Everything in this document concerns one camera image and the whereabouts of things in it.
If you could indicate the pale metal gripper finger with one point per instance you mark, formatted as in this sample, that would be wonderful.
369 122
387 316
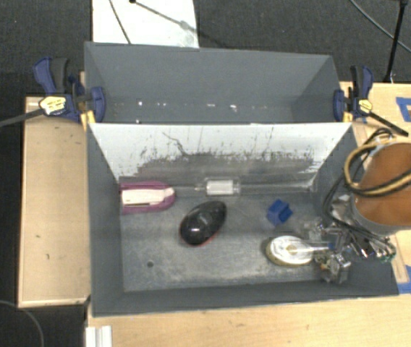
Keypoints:
314 228
332 266

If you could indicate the white and gold round disc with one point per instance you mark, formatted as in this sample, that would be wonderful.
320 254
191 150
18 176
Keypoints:
285 251

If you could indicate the blue block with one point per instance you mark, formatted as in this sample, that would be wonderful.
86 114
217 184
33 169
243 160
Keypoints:
279 212

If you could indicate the grey metal bin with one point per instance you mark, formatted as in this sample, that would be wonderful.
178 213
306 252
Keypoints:
227 266

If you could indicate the clear glass tube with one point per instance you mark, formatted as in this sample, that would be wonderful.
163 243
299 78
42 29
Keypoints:
220 187

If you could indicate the black computer mouse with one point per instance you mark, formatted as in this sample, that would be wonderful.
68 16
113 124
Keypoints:
202 224

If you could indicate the purple and white stapler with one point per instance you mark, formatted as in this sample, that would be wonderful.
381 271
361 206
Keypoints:
144 198

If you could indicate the pale wood flat board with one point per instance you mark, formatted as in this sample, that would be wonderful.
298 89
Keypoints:
53 208

